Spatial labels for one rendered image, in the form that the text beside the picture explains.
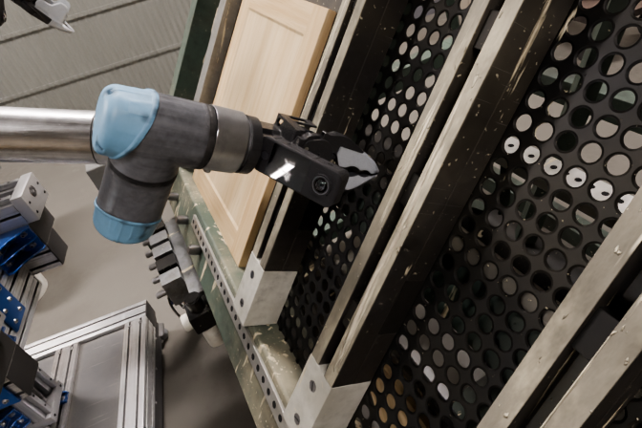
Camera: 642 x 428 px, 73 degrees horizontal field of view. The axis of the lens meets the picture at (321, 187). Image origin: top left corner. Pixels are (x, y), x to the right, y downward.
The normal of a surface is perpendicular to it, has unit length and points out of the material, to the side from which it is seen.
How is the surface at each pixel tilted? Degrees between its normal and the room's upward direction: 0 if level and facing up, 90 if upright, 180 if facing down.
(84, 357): 0
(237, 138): 70
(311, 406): 54
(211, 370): 0
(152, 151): 103
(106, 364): 0
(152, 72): 90
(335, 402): 90
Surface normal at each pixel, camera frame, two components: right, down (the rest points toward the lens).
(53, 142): 0.12, 0.29
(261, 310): 0.46, 0.47
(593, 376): -0.82, -0.11
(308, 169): -0.45, 0.13
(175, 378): -0.21, -0.77
